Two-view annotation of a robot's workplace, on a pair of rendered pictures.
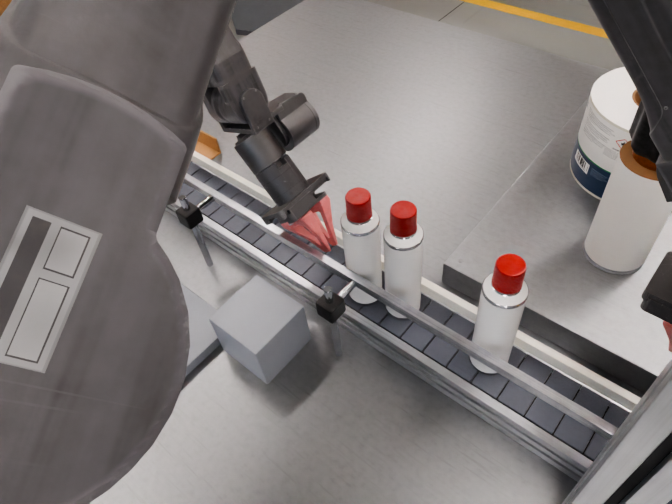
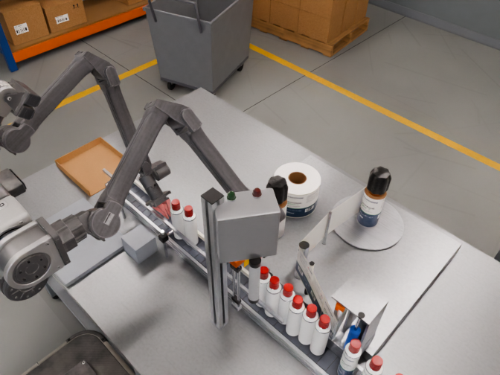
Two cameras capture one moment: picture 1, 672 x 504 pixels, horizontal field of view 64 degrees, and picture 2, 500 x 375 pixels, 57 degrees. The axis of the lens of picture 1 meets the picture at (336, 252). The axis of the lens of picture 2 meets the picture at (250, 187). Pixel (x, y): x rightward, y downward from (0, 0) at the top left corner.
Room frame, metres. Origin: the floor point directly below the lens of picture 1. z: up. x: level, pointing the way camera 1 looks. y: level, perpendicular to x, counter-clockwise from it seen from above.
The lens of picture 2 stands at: (-0.72, -0.26, 2.37)
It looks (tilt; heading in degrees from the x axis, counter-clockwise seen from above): 45 degrees down; 357
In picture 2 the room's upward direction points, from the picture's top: 1 degrees clockwise
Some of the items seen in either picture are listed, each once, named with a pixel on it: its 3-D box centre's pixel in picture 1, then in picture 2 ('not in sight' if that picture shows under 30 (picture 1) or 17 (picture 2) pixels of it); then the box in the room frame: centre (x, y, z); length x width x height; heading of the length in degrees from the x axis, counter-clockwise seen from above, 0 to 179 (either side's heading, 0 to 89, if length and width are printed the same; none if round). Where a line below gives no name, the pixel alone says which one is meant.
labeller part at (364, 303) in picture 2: not in sight; (359, 299); (0.02, -0.64, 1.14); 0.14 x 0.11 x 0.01; 44
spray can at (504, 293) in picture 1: (498, 316); not in sight; (0.35, -0.19, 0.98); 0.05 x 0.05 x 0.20
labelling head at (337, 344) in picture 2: not in sight; (351, 321); (0.01, -0.64, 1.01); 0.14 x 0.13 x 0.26; 44
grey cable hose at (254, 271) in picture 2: not in sight; (254, 280); (0.07, -0.32, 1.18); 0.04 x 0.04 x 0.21
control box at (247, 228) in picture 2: not in sight; (245, 225); (0.12, -0.29, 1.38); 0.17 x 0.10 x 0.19; 99
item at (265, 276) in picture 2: not in sight; (263, 286); (0.17, -0.36, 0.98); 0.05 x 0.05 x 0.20
